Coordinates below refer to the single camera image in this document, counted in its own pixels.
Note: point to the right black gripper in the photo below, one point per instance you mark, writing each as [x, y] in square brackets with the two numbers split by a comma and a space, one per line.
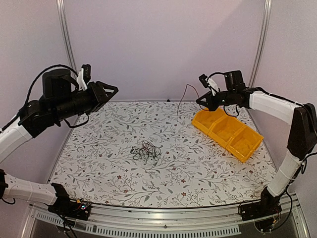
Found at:
[210, 104]

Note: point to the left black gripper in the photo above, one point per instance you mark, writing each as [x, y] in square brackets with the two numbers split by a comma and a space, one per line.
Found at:
[99, 94]

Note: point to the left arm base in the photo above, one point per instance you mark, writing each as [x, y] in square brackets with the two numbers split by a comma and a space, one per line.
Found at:
[65, 206]

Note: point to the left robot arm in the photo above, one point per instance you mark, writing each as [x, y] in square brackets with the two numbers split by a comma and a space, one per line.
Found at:
[66, 93]

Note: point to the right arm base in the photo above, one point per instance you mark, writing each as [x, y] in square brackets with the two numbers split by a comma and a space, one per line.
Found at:
[268, 209]

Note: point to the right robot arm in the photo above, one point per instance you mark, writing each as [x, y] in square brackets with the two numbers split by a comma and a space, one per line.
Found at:
[298, 119]

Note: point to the yellow bin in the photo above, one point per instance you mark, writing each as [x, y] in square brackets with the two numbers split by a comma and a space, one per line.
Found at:
[206, 120]
[225, 129]
[244, 143]

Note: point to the yellow bin middle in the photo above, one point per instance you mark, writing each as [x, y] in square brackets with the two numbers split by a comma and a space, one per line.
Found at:
[225, 129]

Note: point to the floral table mat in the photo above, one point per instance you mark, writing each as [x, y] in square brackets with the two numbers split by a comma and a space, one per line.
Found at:
[148, 154]

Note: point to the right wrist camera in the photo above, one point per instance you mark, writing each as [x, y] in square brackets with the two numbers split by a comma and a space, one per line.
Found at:
[208, 82]

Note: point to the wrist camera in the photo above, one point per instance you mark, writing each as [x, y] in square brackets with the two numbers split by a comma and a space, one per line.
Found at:
[208, 82]
[84, 76]

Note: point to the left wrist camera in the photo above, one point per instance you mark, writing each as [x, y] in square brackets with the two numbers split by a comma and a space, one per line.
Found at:
[84, 76]

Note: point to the right aluminium post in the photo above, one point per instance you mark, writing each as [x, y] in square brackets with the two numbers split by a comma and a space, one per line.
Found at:
[261, 42]

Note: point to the aluminium post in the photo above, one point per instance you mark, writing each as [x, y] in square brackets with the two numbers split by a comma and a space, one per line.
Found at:
[261, 42]
[65, 32]

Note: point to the left aluminium post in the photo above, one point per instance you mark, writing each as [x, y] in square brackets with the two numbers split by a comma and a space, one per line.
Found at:
[65, 32]

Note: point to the aluminium front rail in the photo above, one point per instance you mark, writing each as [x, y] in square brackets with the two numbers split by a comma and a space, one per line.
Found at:
[225, 221]

